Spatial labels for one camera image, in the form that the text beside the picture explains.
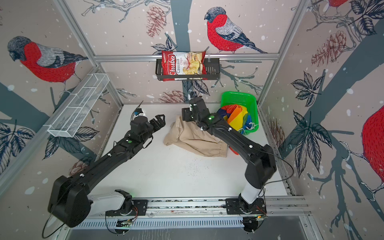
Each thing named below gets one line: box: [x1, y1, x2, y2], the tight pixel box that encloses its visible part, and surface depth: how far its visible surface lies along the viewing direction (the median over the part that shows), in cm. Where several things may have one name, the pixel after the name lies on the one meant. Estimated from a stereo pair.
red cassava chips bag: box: [161, 50, 208, 82], surface depth 90 cm
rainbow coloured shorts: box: [218, 104, 257, 135], surface depth 92 cm
